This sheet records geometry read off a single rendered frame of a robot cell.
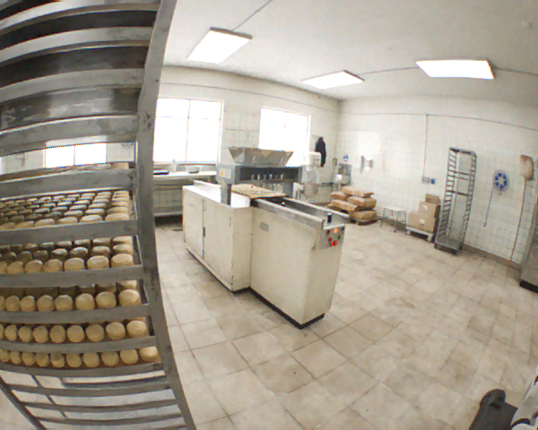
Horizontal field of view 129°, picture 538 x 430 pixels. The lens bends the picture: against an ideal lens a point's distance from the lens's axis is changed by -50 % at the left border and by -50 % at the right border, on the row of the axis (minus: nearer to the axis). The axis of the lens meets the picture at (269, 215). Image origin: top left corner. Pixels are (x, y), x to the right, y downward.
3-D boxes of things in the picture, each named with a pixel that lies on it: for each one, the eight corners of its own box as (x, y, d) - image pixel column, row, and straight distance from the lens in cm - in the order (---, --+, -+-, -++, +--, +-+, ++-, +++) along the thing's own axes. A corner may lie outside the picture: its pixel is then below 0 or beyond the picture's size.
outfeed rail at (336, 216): (217, 184, 333) (218, 179, 332) (220, 184, 334) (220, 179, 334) (347, 224, 180) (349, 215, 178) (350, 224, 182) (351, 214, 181)
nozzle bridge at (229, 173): (214, 200, 228) (216, 162, 224) (278, 195, 267) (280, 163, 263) (232, 208, 199) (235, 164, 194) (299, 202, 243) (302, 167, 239)
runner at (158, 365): (173, 360, 70) (171, 352, 68) (176, 367, 68) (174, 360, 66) (-8, 361, 92) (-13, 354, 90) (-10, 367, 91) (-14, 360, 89)
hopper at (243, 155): (225, 162, 225) (226, 147, 225) (275, 163, 256) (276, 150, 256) (242, 164, 200) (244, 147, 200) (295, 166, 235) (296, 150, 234)
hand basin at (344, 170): (359, 198, 651) (363, 155, 645) (350, 199, 621) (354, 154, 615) (332, 192, 714) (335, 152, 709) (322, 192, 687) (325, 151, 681)
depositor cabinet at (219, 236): (184, 251, 337) (182, 186, 315) (230, 243, 364) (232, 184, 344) (231, 299, 233) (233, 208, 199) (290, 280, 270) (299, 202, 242)
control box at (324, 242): (317, 248, 167) (320, 227, 163) (339, 242, 185) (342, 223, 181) (322, 250, 165) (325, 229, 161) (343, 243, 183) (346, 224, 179)
